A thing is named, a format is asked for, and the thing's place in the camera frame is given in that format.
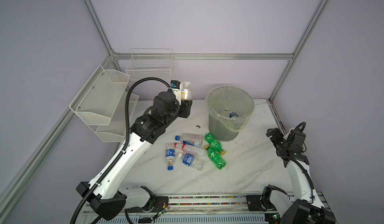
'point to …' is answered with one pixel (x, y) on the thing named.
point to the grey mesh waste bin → (220, 132)
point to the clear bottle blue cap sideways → (193, 139)
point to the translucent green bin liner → (231, 106)
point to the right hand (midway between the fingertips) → (269, 133)
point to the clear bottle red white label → (196, 150)
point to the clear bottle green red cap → (225, 113)
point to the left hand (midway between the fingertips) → (185, 103)
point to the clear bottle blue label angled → (194, 162)
